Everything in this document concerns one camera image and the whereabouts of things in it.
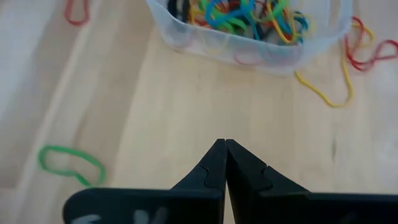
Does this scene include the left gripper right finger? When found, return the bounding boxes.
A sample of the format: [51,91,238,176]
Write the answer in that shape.
[226,138,312,224]

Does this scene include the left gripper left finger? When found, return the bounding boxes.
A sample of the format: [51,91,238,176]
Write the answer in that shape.
[170,138,228,200]

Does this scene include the yellow rubber band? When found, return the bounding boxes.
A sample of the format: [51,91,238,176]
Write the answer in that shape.
[294,21,376,109]
[188,2,205,24]

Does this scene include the coloured rubber bands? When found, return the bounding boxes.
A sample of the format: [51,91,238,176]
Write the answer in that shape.
[266,0,301,45]

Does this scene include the blue rubber band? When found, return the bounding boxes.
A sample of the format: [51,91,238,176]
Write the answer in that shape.
[204,0,254,29]

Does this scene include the red rubber band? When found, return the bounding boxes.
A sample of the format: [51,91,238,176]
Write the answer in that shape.
[343,16,398,72]

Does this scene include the teal rubber band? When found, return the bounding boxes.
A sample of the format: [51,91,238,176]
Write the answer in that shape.
[248,12,310,43]

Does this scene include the colourful rubber bands bundle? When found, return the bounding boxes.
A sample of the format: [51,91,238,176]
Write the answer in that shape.
[192,0,271,27]

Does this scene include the orange-red rubber band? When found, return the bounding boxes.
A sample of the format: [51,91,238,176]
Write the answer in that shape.
[63,0,91,27]

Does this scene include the clear plastic bin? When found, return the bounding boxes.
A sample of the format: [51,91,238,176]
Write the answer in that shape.
[145,0,354,75]

